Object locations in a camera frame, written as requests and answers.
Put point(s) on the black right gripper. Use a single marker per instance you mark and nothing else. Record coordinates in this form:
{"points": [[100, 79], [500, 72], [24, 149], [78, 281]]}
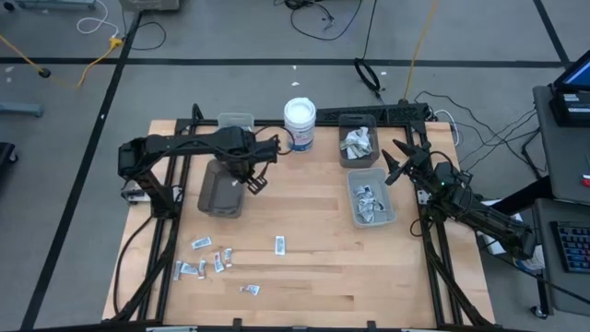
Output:
{"points": [[418, 163]]}

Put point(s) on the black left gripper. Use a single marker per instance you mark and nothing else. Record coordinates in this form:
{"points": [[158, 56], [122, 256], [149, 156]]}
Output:
{"points": [[258, 154]]}

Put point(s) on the white green packet pair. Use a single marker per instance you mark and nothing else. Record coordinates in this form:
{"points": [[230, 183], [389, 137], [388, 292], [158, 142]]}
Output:
{"points": [[362, 138]]}

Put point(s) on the white packet blue label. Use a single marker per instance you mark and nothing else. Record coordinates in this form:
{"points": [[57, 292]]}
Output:
{"points": [[366, 190], [379, 206], [366, 203], [358, 191]]}

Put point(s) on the green striped bandage wrapper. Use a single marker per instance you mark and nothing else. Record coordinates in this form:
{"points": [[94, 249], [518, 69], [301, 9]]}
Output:
{"points": [[350, 150]]}

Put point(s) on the light grey plastic bin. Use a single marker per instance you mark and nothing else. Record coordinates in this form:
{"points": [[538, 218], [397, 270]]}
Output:
{"points": [[389, 216], [235, 121]]}

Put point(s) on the grey white packet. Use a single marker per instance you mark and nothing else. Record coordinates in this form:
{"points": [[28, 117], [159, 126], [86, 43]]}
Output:
{"points": [[364, 216]]}

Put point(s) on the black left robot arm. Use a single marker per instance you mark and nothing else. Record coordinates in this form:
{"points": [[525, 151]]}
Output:
{"points": [[184, 140]]}

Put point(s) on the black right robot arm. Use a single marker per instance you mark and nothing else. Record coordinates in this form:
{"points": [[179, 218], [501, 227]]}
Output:
{"points": [[488, 221]]}

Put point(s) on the dark translucent plastic bin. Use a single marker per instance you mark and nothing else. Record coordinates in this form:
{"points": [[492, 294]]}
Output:
{"points": [[358, 121], [221, 198]]}

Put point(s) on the black perforated box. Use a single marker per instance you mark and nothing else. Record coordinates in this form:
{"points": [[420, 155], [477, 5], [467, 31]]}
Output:
{"points": [[369, 113]]}

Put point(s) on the white packet black print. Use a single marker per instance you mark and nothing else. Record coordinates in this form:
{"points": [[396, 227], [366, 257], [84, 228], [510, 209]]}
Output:
{"points": [[280, 245], [189, 269], [202, 242]]}

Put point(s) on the red striped bandage wrapper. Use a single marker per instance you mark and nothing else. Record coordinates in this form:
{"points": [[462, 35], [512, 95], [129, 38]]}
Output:
{"points": [[218, 263], [228, 258], [202, 269]]}

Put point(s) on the white disinfecting wipes canister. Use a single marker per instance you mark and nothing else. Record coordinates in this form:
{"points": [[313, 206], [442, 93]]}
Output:
{"points": [[302, 115]]}

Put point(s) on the small white packet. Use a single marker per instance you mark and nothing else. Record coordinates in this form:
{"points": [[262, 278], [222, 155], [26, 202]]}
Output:
{"points": [[244, 289], [254, 290]]}

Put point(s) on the narrow white bandage wrapper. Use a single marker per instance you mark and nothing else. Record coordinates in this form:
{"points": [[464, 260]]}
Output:
{"points": [[177, 270]]}

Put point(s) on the black diagonal bar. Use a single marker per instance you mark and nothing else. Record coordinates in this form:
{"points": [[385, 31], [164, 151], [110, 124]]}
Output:
{"points": [[525, 193]]}

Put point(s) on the grey cart top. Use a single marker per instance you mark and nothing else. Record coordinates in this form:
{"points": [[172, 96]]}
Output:
{"points": [[562, 152]]}

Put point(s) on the lying wipes canister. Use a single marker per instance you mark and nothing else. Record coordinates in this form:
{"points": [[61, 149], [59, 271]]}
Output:
{"points": [[534, 265]]}

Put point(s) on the black desktop device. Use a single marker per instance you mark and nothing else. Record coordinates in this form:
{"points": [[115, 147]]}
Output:
{"points": [[569, 108]]}

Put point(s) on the black keyboard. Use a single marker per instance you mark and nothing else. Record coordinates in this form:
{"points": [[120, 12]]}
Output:
{"points": [[574, 246]]}

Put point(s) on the black laptop screen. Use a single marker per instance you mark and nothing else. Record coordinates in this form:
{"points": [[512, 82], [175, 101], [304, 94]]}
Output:
{"points": [[576, 74]]}

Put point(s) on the grey desk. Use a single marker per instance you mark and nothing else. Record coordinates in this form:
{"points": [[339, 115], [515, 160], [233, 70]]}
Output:
{"points": [[567, 295]]}

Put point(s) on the black floor plug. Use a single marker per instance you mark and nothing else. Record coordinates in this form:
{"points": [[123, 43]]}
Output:
{"points": [[44, 72]]}

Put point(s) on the grey floor bar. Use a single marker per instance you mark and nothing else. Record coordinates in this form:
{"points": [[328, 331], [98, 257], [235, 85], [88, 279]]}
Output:
{"points": [[20, 109]]}

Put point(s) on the grey flat case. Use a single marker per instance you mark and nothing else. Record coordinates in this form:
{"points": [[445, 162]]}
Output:
{"points": [[55, 3]]}

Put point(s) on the silver bracket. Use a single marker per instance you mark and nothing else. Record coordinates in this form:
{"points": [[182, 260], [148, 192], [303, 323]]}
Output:
{"points": [[133, 193], [422, 197]]}

